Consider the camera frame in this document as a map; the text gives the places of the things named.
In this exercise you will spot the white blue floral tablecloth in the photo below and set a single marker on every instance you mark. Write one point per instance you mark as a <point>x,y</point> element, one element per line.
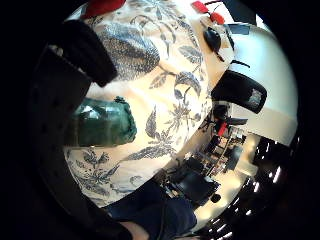
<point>166,100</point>

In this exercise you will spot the white desk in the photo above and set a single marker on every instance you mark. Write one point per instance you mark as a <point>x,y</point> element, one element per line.
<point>273,83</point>

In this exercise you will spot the small red flat object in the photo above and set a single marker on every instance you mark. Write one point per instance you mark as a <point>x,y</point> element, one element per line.
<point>217,18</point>
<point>200,6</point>

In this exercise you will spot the green glossy cloth bundle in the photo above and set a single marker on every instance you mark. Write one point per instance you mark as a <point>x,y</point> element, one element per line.
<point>103,123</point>

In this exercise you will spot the black office chair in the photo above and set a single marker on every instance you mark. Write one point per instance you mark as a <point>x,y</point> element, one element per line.
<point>238,90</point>

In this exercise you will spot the red cloth item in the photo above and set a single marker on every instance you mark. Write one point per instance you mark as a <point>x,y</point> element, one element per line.
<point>101,6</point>

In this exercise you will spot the the person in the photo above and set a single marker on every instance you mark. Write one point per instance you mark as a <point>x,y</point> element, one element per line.
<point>160,213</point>

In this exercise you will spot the black computer monitor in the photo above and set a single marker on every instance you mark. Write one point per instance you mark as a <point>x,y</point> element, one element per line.
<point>196,185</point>

